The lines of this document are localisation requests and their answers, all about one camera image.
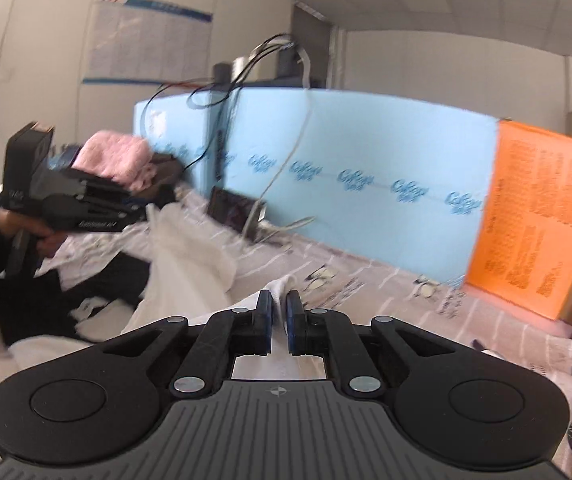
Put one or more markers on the brown folded garment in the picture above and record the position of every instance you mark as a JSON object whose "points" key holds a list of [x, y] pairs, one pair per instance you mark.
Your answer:
{"points": [[164, 172]]}

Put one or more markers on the grey door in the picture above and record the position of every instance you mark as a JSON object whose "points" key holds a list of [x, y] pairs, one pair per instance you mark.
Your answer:
{"points": [[311, 45]]}

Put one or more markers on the printed cartoon bed sheet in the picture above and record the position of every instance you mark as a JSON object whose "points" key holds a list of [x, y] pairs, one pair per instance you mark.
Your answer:
{"points": [[391, 305]]}

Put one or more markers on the white garment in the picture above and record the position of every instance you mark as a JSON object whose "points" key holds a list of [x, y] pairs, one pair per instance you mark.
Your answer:
{"points": [[186, 255]]}

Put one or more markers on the large light blue foam board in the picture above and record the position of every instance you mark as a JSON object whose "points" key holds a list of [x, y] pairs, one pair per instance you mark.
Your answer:
{"points": [[366, 225]]}

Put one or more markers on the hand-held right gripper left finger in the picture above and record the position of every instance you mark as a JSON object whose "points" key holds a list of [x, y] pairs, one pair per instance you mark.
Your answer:
{"points": [[265, 321]]}

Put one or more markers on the small light blue foam board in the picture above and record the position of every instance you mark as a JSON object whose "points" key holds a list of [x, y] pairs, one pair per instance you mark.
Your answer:
{"points": [[176, 130]]}

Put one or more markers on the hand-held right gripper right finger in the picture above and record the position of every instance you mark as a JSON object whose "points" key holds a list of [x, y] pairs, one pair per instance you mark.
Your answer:
{"points": [[293, 321]]}

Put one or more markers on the black garment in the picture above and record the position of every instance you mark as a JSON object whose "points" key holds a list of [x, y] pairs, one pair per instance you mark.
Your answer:
{"points": [[26, 305]]}

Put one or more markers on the pink knitted sweater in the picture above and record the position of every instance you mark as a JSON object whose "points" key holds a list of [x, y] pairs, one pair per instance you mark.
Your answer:
{"points": [[113, 155]]}

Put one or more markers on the person's left hand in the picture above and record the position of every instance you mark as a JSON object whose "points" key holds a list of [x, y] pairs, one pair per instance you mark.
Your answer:
{"points": [[47, 245]]}

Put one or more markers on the orange printed paper sheet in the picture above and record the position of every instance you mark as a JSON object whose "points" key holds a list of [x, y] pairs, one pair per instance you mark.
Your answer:
{"points": [[531, 220]]}

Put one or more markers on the wall poster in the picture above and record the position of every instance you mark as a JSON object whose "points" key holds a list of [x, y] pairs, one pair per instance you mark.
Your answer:
{"points": [[146, 40]]}

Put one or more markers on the black rectangular device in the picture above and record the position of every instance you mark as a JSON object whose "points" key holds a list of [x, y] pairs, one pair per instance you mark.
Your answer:
{"points": [[231, 210]]}

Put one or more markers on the small black box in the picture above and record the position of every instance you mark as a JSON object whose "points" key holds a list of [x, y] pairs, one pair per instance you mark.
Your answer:
{"points": [[222, 74]]}

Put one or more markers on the black power adapter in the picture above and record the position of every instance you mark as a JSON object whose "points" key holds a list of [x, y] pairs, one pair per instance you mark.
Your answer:
{"points": [[288, 60]]}

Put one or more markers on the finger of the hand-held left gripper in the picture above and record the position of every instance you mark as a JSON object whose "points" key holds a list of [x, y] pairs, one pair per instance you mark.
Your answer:
{"points": [[111, 182], [138, 208]]}

